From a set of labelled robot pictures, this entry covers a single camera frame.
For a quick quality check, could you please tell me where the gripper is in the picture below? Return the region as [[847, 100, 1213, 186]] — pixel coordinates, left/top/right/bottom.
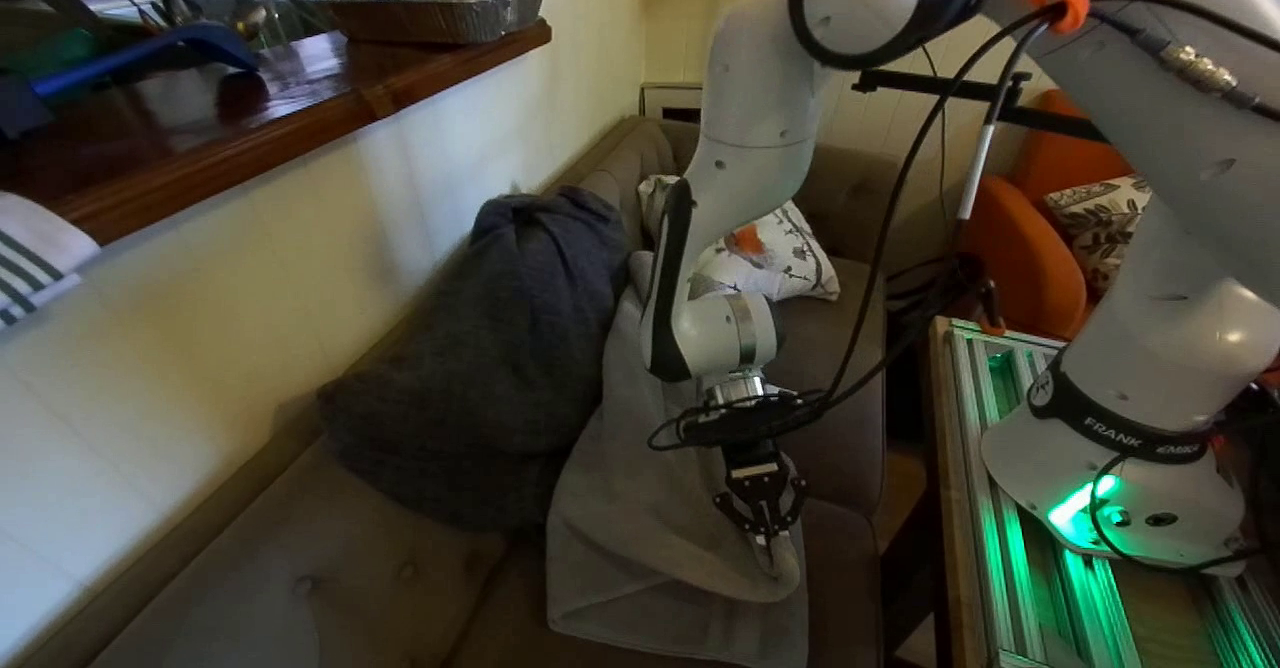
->
[[711, 438, 808, 548]]

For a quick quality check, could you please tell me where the grey towel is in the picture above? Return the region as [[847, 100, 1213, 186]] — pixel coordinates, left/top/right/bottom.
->
[[545, 248, 813, 668]]

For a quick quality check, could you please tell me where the striped white towel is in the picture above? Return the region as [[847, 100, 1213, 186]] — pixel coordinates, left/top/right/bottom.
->
[[0, 191, 102, 330]]

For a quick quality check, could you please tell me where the floral white pillow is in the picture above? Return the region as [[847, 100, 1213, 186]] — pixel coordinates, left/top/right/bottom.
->
[[637, 174, 842, 303]]

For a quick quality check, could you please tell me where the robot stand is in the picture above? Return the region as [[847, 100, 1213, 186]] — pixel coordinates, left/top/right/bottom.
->
[[928, 316, 1280, 668]]

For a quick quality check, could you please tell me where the orange clamp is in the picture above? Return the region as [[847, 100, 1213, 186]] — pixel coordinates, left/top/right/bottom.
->
[[977, 278, 1008, 338]]

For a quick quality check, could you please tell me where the dark grey blanket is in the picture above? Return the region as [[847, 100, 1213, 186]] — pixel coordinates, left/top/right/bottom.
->
[[317, 186, 633, 535]]

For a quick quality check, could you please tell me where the orange armchair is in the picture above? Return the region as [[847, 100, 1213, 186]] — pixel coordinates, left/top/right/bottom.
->
[[955, 88, 1139, 341]]

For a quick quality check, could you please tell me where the brown sofa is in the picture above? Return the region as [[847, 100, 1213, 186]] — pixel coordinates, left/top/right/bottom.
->
[[88, 115, 893, 668]]

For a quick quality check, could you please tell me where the floral cushion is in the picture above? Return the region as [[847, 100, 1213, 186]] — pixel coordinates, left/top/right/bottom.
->
[[1043, 175, 1154, 301]]

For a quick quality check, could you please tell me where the foil tray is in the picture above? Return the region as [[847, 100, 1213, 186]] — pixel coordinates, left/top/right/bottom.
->
[[298, 0, 557, 47]]

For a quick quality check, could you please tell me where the wooden counter ledge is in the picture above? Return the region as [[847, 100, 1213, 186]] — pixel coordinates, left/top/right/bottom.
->
[[0, 18, 554, 246]]

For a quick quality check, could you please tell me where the clear bottle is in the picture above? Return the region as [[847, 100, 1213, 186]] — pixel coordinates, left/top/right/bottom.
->
[[246, 0, 293, 51]]

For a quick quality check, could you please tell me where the blue plastic tool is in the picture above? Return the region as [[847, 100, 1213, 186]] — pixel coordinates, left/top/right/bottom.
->
[[0, 22, 262, 141]]

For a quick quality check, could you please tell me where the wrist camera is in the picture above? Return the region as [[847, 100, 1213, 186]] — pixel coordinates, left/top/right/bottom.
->
[[678, 396, 803, 448]]

